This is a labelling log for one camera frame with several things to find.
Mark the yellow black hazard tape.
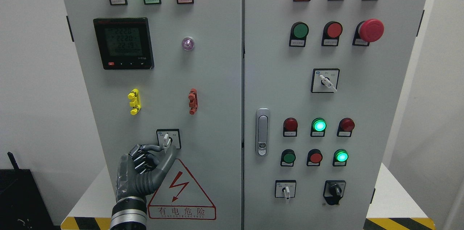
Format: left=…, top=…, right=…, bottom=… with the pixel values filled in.
left=60, top=217, right=111, bottom=230
left=363, top=217, right=436, bottom=230

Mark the white rotary selector switch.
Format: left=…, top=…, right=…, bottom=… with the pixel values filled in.
left=156, top=129, right=181, bottom=149

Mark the red emergency stop mushroom button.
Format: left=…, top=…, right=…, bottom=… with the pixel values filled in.
left=352, top=19, right=385, bottom=46

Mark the red push button second row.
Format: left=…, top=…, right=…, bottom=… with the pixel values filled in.
left=321, top=21, right=343, bottom=46

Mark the dark red indicator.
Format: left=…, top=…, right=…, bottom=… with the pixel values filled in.
left=283, top=117, right=298, bottom=137
left=337, top=118, right=355, bottom=137

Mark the silver door latch handle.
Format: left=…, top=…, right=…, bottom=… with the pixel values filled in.
left=255, top=108, right=270, bottom=157

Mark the yellow terminal connector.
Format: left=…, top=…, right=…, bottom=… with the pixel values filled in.
left=127, top=88, right=141, bottom=115

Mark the red terminal connector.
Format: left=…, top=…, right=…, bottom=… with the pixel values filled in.
left=188, top=88, right=198, bottom=115

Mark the green lit push button lower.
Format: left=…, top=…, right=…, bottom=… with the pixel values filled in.
left=332, top=149, right=349, bottom=166

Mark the white selector switch right upper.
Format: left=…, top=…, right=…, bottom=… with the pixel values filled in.
left=311, top=68, right=340, bottom=93

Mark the red electrical hazard warning sticker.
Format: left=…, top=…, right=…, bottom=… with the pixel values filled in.
left=148, top=159, right=216, bottom=220

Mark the green lit indicator middle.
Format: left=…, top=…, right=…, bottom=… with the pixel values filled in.
left=310, top=118, right=327, bottom=137

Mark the white selector switch lower right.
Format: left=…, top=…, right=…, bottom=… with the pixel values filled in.
left=274, top=180, right=297, bottom=200

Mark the green push button second row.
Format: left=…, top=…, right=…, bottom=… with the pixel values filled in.
left=289, top=21, right=309, bottom=48

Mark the yellow black hazard tape right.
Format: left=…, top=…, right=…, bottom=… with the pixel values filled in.
left=363, top=217, right=436, bottom=230

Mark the red push button lower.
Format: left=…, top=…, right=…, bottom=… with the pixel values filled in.
left=306, top=149, right=323, bottom=166

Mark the dark red indicator right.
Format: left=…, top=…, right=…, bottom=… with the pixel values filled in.
left=337, top=118, right=355, bottom=137

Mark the black rotary knob switch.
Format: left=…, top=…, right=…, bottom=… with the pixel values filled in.
left=323, top=180, right=346, bottom=205

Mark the black digital power meter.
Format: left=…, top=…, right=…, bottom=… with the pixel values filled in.
left=93, top=17, right=155, bottom=70

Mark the yellow black hazard tape left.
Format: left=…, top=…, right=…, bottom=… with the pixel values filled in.
left=60, top=217, right=111, bottom=230

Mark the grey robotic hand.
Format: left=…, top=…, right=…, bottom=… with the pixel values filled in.
left=116, top=144, right=178, bottom=201

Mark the grey cabinet door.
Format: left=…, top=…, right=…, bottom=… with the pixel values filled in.
left=243, top=0, right=425, bottom=230
left=64, top=0, right=243, bottom=230

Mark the black box with antenna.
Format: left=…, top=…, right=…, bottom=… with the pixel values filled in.
left=0, top=152, right=55, bottom=230

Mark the grey left cabinet door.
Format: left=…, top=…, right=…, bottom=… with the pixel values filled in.
left=64, top=0, right=243, bottom=230

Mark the dark red indicator left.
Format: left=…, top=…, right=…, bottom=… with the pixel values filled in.
left=283, top=117, right=298, bottom=137

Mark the grey right cabinet door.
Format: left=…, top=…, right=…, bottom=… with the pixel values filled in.
left=243, top=0, right=425, bottom=230

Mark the clear white indicator lamp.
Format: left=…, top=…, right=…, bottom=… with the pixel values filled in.
left=181, top=36, right=195, bottom=51

